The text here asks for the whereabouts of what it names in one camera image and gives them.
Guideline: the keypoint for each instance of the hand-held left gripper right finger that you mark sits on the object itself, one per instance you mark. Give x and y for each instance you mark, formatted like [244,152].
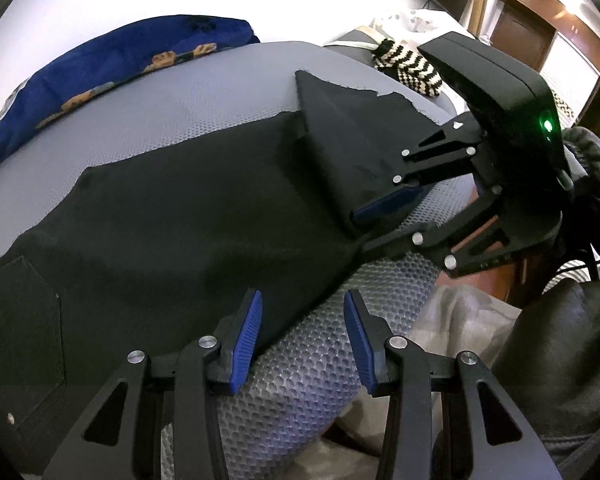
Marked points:
[360,342]

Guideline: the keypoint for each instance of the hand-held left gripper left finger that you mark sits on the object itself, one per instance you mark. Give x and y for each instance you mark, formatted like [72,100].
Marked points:
[245,345]

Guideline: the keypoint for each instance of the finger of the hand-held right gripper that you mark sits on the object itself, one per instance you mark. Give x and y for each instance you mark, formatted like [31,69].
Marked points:
[385,205]
[430,240]

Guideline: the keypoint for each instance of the black pants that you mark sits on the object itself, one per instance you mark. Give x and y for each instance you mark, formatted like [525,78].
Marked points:
[180,220]

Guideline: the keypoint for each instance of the person's right forearm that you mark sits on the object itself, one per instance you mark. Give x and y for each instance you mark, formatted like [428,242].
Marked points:
[595,170]

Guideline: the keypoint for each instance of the dark wooden wardrobe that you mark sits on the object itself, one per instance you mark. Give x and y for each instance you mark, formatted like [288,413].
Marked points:
[525,25]

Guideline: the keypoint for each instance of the black white zigzag cloth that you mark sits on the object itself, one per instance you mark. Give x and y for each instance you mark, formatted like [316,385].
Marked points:
[410,65]

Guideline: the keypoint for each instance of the person's dark clothing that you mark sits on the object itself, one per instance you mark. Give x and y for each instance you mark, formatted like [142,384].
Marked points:
[565,360]

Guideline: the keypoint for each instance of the grey mesh mattress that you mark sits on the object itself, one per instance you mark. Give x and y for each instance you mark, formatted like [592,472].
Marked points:
[180,110]

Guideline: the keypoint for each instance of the blue printed pillow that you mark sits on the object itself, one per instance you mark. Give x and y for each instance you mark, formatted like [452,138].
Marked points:
[105,55]

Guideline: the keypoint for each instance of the brown wooden bed frame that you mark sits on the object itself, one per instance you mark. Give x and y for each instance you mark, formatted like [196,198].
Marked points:
[495,282]

